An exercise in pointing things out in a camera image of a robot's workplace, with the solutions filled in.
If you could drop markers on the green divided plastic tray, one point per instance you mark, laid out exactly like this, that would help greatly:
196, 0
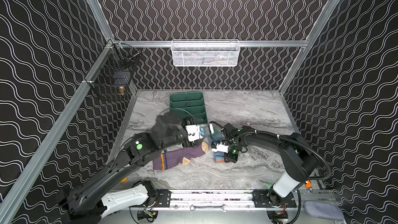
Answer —
189, 105

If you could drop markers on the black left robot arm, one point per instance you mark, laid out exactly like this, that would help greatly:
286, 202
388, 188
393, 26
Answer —
93, 200

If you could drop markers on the orange handled tool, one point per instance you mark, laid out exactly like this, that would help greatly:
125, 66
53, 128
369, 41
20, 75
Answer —
308, 186

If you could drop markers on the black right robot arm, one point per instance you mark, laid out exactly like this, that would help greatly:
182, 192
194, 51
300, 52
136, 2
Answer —
301, 162

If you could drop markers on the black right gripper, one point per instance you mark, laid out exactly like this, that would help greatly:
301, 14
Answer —
232, 154

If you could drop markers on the white mesh wall basket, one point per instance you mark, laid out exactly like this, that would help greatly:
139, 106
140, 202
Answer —
205, 53

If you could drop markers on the black wire wall basket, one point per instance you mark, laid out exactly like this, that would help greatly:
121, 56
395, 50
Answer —
112, 81

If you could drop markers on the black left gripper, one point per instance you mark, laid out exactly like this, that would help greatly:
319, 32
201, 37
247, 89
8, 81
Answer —
193, 143

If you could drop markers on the purple striped sock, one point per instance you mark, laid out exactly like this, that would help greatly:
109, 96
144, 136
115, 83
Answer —
171, 159

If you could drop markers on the grey cloth pad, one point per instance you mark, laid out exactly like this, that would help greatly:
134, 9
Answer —
324, 211

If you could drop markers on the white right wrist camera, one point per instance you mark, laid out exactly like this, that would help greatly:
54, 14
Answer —
220, 148

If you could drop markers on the blue orange striped sock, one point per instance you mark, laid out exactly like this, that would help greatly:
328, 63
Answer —
215, 137

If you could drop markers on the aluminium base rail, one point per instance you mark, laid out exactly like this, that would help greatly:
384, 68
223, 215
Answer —
227, 200

